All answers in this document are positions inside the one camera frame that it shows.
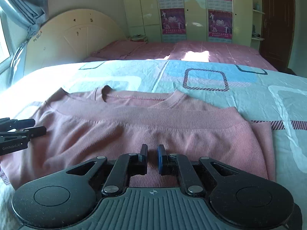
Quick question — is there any pink knit sweater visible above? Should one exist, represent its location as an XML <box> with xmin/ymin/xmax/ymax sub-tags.
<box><xmin>1</xmin><ymin>86</ymin><xmax>275</xmax><ymax>188</ymax></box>

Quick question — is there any cream wooden headboard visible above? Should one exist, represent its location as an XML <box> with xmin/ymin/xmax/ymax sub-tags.
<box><xmin>23</xmin><ymin>9</ymin><xmax>126</xmax><ymax>76</ymax></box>

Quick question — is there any light blue patterned bedsheet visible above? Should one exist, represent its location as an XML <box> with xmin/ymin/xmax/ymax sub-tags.
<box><xmin>1</xmin><ymin>60</ymin><xmax>306</xmax><ymax>229</ymax></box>

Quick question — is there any grey-blue curtain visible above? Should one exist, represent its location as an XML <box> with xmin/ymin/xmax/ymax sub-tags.
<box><xmin>1</xmin><ymin>0</ymin><xmax>49</xmax><ymax>85</ymax></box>

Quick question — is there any pink checked quilt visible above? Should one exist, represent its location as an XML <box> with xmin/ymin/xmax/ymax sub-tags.
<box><xmin>84</xmin><ymin>40</ymin><xmax>276</xmax><ymax>71</ymax></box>

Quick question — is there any stack of books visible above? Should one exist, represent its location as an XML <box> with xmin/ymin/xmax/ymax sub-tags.
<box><xmin>127</xmin><ymin>34</ymin><xmax>148</xmax><ymax>43</ymax></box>

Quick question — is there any cream corner shelf unit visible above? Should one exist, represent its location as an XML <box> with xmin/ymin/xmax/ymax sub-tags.
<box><xmin>251</xmin><ymin>0</ymin><xmax>265</xmax><ymax>51</ymax></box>

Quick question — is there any lower right pink poster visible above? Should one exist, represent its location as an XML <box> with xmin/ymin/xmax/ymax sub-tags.
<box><xmin>208</xmin><ymin>9</ymin><xmax>233</xmax><ymax>43</ymax></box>

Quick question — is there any lower left pink poster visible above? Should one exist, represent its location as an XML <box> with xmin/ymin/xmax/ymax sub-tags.
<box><xmin>160</xmin><ymin>8</ymin><xmax>186</xmax><ymax>43</ymax></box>

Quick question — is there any cream glossy wardrobe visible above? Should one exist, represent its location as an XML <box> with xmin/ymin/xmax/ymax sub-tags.
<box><xmin>124</xmin><ymin>0</ymin><xmax>253</xmax><ymax>46</ymax></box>

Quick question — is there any dark brown wooden door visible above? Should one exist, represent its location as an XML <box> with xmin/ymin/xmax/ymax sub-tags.
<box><xmin>260</xmin><ymin>0</ymin><xmax>295</xmax><ymax>72</ymax></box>

